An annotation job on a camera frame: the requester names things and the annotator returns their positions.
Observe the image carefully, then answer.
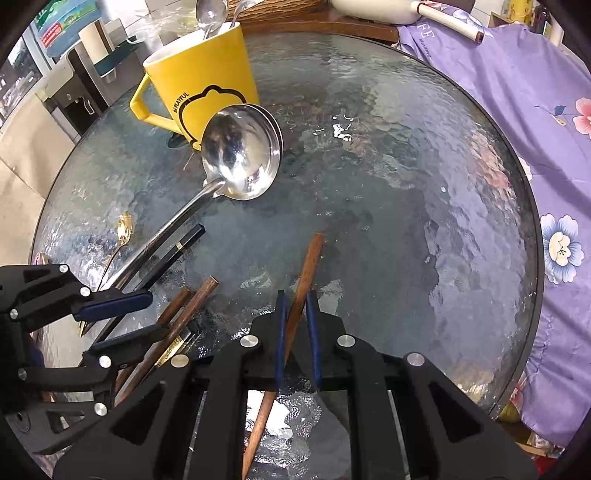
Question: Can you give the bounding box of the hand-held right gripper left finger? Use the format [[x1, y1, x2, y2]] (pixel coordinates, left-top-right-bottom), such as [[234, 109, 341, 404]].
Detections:
[[53, 291, 290, 480]]

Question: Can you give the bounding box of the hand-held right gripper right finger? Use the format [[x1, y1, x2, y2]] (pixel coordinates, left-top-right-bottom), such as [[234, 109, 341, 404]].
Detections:
[[305, 291, 539, 480]]

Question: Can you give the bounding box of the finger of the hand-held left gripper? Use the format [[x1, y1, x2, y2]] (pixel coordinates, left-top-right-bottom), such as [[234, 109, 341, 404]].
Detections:
[[4, 324, 170, 456], [0, 264, 154, 331]]

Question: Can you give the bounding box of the brown wooden chopstick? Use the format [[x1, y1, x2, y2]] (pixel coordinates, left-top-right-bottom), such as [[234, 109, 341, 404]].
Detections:
[[241, 233, 325, 480], [156, 286, 195, 327], [113, 275, 221, 408]]

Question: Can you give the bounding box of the small gold spoon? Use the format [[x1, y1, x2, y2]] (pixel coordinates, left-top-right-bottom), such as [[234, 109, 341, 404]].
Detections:
[[79, 211, 135, 337]]

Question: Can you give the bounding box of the steel ladle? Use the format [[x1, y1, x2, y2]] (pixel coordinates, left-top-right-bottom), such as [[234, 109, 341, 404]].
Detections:
[[95, 104, 281, 294]]

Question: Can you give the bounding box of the yellow mug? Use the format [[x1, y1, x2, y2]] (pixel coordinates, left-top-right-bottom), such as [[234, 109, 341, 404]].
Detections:
[[129, 21, 260, 151]]

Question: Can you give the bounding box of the silver spoon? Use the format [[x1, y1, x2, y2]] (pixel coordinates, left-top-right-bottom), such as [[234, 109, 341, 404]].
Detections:
[[228, 0, 260, 27], [195, 0, 228, 40]]

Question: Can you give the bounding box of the beige cloth cover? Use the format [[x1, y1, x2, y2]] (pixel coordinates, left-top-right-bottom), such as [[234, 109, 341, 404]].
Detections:
[[0, 96, 78, 269]]

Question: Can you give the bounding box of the round glass table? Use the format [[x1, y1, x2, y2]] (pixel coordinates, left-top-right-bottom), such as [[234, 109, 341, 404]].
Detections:
[[30, 32, 542, 480]]

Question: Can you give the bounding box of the water dispenser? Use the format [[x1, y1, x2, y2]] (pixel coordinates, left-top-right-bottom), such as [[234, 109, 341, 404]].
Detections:
[[34, 34, 149, 143]]

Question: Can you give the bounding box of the pile of colourful snack bags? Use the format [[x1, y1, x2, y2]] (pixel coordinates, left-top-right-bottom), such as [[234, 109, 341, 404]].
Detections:
[[498, 369, 574, 463]]

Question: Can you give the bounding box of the teal cup holder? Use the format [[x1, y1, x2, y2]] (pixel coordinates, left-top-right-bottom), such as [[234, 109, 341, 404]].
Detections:
[[95, 41, 145, 80]]

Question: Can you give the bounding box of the sliding glass window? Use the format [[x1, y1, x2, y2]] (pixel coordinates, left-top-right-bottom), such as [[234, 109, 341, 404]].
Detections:
[[0, 23, 52, 126]]

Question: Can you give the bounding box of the white paper cup sleeve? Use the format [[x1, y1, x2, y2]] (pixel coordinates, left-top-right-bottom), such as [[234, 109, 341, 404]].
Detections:
[[78, 23, 115, 78]]

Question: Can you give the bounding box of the blue water jug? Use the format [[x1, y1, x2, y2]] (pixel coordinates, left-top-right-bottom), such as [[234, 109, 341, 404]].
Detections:
[[34, 0, 105, 59]]

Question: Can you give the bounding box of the clear plastic bag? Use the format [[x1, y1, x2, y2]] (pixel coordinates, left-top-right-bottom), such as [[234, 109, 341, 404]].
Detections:
[[124, 0, 205, 48]]

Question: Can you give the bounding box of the purple floral cloth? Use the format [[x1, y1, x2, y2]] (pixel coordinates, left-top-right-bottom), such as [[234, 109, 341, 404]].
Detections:
[[397, 0, 591, 449]]

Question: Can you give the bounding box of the dark wooden counter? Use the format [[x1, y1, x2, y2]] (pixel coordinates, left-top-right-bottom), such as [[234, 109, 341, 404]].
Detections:
[[239, 11, 400, 45]]

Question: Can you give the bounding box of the wicker wash basin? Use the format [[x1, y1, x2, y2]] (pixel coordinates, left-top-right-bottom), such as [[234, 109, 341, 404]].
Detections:
[[230, 0, 325, 25]]

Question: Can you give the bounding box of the white pan with glass lid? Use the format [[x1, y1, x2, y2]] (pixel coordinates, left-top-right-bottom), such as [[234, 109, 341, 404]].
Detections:
[[329, 0, 485, 45]]

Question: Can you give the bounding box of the yellow wrap roll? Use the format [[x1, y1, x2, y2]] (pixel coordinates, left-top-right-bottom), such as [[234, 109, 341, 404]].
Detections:
[[507, 0, 539, 27]]

